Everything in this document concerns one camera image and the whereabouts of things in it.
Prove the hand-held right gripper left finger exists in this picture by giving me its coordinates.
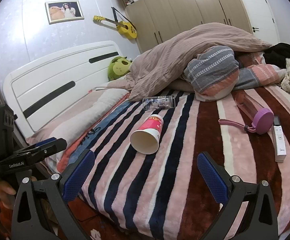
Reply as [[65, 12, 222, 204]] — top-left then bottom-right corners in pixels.
[[11, 149, 95, 240]]

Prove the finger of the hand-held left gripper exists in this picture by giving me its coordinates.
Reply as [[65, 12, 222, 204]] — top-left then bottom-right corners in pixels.
[[17, 139, 68, 159], [29, 137, 58, 148]]

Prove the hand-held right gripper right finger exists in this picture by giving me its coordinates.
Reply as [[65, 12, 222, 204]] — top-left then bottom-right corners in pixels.
[[197, 151, 279, 240]]

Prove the white and red paper cup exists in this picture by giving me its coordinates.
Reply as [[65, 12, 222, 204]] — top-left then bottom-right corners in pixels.
[[130, 114, 165, 155]]

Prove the clear printed glass cup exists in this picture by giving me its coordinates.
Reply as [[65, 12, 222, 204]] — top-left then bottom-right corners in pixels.
[[142, 95, 177, 111]]

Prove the person's left hand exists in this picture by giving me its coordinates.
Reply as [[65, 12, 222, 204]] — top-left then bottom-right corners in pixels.
[[0, 179, 18, 207]]

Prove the white pillow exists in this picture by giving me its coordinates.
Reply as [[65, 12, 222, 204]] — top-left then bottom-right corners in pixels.
[[26, 87, 130, 165]]

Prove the striped fleece blanket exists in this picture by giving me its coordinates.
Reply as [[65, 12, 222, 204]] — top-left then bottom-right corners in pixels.
[[57, 85, 290, 240]]

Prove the red floral cloth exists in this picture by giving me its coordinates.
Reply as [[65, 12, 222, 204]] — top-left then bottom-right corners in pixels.
[[67, 197, 125, 240]]

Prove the blue towel with lettering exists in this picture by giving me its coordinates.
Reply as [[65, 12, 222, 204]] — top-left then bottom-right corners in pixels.
[[57, 100, 145, 173]]

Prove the white bed headboard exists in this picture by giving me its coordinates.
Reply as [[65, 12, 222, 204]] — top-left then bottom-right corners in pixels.
[[2, 41, 141, 137]]

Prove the pink bottle with purple lid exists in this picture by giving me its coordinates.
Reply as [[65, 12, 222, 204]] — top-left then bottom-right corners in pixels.
[[219, 90, 275, 134]]

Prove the white remote control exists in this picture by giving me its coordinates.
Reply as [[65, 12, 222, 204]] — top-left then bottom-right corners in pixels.
[[273, 116, 285, 162]]

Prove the green plush toy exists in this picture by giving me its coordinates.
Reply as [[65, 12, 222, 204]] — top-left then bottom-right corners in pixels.
[[107, 56, 133, 82]]

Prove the striped grey pink pillow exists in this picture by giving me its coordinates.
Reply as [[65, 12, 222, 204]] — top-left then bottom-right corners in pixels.
[[186, 45, 285, 102]]

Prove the pink-brown ribbed duvet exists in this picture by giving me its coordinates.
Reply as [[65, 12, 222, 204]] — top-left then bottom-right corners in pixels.
[[105, 22, 273, 102]]

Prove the yellow guitar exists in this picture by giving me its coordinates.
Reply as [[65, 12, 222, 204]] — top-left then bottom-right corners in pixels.
[[93, 7, 138, 40]]

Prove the black garment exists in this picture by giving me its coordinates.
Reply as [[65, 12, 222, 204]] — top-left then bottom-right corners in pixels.
[[262, 42, 290, 69]]

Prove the white door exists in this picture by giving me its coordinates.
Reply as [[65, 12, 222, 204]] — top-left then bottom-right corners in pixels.
[[236, 0, 282, 46]]

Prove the wooden wardrobe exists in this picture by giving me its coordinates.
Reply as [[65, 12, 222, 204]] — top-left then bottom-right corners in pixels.
[[116, 0, 254, 55]]

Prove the framed wall photo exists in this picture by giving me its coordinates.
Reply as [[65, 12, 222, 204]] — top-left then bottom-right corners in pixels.
[[45, 0, 85, 25]]

